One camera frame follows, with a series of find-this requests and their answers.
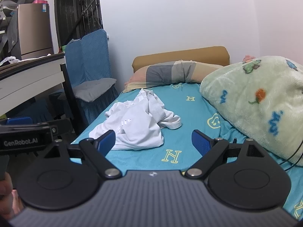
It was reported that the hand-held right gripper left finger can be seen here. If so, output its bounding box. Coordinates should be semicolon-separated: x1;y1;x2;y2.
43;130;123;179

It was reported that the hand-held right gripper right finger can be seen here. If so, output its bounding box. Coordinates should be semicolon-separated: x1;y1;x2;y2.
184;130;266;179

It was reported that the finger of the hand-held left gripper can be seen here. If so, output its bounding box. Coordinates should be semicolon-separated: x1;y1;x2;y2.
48;119;73;140

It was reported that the white garment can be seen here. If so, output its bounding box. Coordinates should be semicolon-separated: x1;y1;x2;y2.
89;88;182;151

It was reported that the person's left hand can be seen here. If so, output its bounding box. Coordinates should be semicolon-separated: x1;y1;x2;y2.
0;172;23;219

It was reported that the blue covered stool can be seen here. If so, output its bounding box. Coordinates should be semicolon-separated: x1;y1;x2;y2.
22;95;62;123

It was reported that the teal printed bed sheet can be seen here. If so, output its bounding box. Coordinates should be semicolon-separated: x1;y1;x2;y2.
69;82;303;223

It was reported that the black wooden chair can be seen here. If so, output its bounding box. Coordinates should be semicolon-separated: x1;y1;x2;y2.
60;63;83;136

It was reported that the grey seat cushion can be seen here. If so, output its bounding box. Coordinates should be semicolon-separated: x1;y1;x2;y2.
58;78;117;103

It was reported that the white desk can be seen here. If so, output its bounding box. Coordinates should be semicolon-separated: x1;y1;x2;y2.
0;52;67;115

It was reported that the green fleece printed blanket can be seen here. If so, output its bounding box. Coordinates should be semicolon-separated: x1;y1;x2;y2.
199;56;303;167

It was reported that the blue covered chair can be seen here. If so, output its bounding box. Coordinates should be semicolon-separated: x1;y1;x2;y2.
48;28;119;128

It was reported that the plaid pillow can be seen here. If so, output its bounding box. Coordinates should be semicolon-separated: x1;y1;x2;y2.
123;60;224;93

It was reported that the white plastic bag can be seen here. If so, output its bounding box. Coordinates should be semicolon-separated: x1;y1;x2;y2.
0;56;20;66

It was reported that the tan headboard cushion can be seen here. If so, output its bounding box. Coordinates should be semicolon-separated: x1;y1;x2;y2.
132;46;230;76

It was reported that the bronze refrigerator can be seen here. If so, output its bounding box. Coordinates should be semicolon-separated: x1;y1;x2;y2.
7;3;54;60

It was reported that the grey hanging cloth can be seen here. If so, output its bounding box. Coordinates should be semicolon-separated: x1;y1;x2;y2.
7;11;20;46

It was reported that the dark window grille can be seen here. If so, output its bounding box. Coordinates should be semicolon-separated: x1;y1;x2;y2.
54;0;105;52

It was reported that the black cable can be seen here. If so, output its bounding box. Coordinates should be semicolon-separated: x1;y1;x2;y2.
279;139;303;172

